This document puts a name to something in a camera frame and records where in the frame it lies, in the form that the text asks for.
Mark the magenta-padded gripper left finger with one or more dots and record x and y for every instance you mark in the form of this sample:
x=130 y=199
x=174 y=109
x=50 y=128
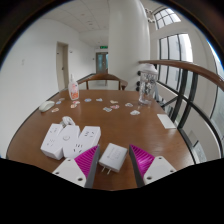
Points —
x=78 y=166

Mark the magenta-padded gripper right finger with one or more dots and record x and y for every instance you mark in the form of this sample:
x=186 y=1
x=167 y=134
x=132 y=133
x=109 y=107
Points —
x=150 y=165

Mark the white charger block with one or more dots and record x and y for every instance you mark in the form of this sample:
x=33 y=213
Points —
x=113 y=155

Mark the white round-button power strip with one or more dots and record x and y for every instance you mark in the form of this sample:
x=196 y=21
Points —
x=68 y=138

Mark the white paper sheet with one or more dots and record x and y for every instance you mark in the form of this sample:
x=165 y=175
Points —
x=166 y=121

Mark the small flat sticker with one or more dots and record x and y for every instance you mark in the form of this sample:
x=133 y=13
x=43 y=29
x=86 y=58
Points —
x=107 y=109
x=115 y=107
x=62 y=99
x=55 y=109
x=73 y=106
x=87 y=99
x=129 y=104
x=58 y=102
x=99 y=99
x=114 y=101
x=135 y=112
x=76 y=102

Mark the white computer mouse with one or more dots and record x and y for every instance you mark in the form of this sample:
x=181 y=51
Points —
x=46 y=106

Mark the white orange-label pump bottle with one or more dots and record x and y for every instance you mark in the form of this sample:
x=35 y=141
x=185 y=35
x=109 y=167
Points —
x=73 y=91

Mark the clear plastic drink bottle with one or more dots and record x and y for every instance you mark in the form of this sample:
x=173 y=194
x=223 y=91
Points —
x=147 y=86

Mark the large curved side window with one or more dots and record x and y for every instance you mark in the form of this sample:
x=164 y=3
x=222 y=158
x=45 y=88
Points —
x=218 y=103

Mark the brown wooden chair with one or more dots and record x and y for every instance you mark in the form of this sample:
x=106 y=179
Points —
x=103 y=76

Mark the wooden handrail black railing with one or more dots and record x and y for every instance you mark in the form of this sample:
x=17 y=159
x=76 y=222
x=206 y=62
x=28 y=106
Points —
x=186 y=66

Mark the glass double door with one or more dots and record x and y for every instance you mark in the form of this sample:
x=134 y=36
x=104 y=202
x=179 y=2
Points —
x=102 y=62

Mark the tall black-framed window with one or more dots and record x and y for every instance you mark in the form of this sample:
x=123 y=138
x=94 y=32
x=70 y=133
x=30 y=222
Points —
x=175 y=60

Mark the green exit sign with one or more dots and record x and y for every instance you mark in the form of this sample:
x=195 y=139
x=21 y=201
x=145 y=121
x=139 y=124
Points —
x=103 y=47

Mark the white-framed high window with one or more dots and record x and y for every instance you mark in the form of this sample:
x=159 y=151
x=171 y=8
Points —
x=166 y=18

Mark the beige wall door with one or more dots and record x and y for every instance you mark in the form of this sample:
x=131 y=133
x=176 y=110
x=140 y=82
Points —
x=61 y=66

